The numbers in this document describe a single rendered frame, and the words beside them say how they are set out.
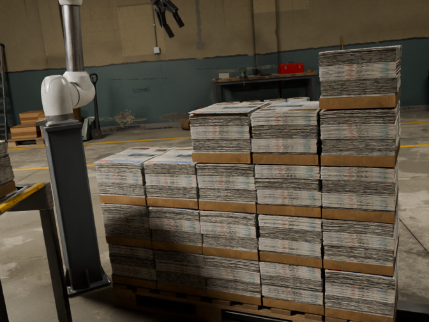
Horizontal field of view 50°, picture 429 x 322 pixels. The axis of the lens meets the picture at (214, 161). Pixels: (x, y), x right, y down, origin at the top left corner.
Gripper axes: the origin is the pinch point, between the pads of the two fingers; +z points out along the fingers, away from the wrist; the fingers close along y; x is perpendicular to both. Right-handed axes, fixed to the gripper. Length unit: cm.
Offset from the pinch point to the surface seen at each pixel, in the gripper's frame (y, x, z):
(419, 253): 1, 72, 188
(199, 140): 19, -30, 53
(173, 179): 1, -44, 63
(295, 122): 56, -6, 65
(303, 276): 36, -28, 128
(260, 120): 45, -13, 58
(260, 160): 39, -19, 73
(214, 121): 28, -23, 48
